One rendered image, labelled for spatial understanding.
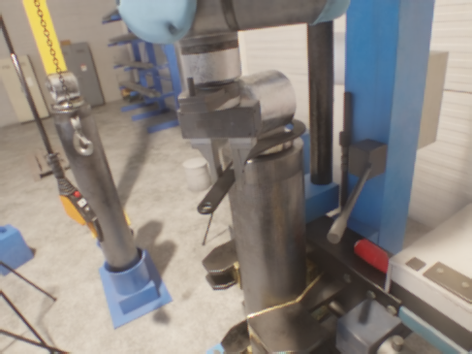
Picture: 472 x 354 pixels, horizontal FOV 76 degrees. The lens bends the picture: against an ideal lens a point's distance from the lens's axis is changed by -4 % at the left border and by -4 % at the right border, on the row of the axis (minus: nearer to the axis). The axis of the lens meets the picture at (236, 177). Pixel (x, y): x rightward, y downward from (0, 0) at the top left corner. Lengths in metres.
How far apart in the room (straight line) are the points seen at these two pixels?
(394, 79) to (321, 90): 0.23
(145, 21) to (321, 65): 0.78
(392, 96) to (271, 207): 0.47
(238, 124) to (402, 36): 0.61
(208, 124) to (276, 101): 0.26
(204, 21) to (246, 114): 0.18
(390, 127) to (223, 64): 0.65
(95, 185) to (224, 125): 1.56
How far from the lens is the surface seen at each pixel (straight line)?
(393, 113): 1.01
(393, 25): 0.97
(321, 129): 1.12
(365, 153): 0.98
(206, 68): 0.47
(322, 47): 1.06
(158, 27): 0.35
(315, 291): 1.04
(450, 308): 0.86
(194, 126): 0.52
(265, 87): 0.72
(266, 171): 0.73
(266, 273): 0.92
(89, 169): 1.97
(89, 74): 10.78
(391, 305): 0.97
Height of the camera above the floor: 1.76
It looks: 26 degrees down
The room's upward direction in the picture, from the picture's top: 8 degrees counter-clockwise
